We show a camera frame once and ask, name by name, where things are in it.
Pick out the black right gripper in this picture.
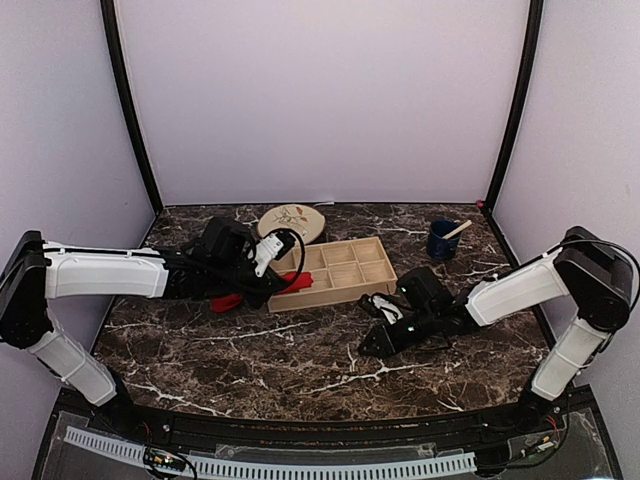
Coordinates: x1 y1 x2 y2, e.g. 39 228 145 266
358 305 439 358

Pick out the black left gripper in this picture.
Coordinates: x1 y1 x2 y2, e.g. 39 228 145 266
208 251 287 310

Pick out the red sock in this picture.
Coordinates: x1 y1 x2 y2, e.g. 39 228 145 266
278 272 314 295

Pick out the red sock near left arm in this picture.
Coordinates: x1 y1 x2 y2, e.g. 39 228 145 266
210 294 244 313

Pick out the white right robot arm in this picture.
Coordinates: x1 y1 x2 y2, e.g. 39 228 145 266
358 226 639 434

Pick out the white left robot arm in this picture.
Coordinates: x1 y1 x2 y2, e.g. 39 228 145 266
1 218 301 436

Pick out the dark blue mug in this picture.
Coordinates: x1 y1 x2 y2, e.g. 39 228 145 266
427 219 461 261

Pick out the wooden compartment tray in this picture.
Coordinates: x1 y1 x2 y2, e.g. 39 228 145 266
268 237 397 313

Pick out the floral ceramic plate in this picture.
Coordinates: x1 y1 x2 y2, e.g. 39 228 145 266
256 204 326 245

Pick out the wooden stick in mug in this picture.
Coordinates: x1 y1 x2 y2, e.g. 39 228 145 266
443 220 473 240

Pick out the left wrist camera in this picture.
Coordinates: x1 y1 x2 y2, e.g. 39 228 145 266
252 228 297 278

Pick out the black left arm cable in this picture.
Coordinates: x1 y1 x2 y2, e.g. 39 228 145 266
279 228 307 291

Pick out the black front rail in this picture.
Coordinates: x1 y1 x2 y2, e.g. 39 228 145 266
154 413 482 449

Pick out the white slotted cable duct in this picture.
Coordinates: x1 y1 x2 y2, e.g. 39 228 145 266
63 425 477 480

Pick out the left black frame post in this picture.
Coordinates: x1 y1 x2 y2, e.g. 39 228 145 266
99 0 164 215

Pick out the black frame post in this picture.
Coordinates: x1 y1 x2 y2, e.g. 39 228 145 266
99 0 164 215
483 0 544 216

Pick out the right black frame post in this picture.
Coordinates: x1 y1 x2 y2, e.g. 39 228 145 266
483 0 544 216

